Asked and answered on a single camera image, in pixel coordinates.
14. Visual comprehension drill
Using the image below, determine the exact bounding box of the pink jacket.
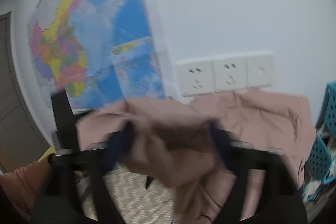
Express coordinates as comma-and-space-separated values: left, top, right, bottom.
76, 90, 315, 223

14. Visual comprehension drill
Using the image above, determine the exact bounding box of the white wall socket panel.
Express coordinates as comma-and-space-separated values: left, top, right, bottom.
175, 51, 275, 97

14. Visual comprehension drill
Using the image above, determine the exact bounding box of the colourful wall map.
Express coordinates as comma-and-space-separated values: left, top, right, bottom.
27, 0, 168, 109

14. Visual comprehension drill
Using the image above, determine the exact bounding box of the grey wooden door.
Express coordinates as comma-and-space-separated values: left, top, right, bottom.
0, 12, 50, 173

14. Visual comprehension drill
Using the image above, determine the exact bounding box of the yellow patterned bed blanket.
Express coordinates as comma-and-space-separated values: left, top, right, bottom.
76, 163, 180, 224

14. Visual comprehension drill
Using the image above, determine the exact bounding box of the blue perforated plastic basket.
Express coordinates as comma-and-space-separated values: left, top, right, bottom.
303, 82, 335, 202

